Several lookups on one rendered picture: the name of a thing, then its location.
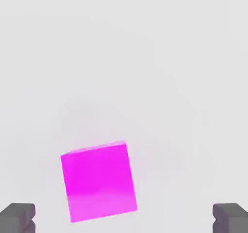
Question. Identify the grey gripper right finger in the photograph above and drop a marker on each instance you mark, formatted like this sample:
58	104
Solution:
231	219

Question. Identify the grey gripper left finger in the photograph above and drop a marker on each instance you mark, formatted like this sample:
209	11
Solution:
16	219

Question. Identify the small magenta cube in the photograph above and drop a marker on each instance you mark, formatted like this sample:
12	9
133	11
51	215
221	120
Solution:
97	180

